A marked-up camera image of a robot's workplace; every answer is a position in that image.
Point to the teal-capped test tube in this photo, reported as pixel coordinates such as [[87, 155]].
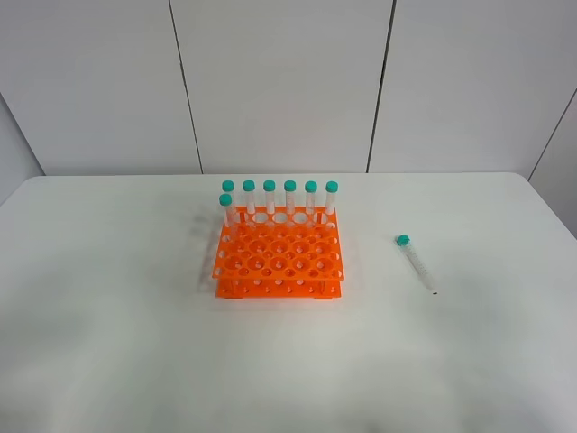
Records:
[[407, 248]]

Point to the row tube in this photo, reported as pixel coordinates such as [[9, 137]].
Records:
[[249, 188], [331, 188], [310, 189], [290, 187], [228, 187], [269, 187]]

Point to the orange test tube rack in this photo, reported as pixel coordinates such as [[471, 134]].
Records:
[[280, 256]]

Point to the front-left racked test tube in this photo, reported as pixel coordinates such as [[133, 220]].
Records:
[[226, 202]]

